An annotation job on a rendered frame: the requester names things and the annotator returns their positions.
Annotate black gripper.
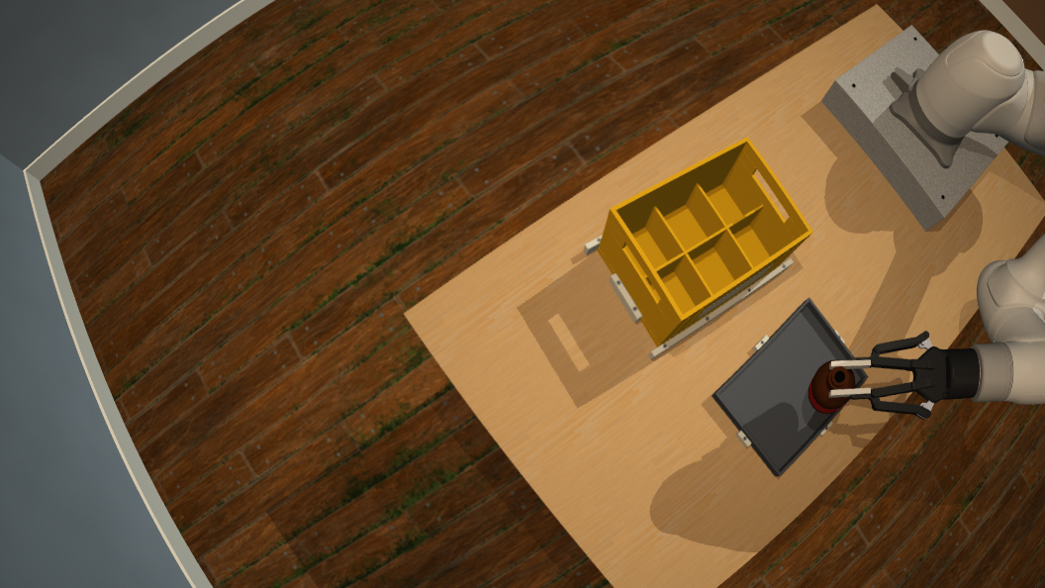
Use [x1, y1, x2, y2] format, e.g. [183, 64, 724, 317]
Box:
[829, 331, 980, 420]

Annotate brown bottle with red label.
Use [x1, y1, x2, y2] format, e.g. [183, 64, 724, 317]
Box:
[808, 360, 855, 414]

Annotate yellow divided crate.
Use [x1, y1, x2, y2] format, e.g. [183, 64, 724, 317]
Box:
[598, 137, 813, 347]

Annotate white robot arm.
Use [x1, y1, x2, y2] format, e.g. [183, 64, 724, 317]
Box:
[890, 30, 1045, 405]

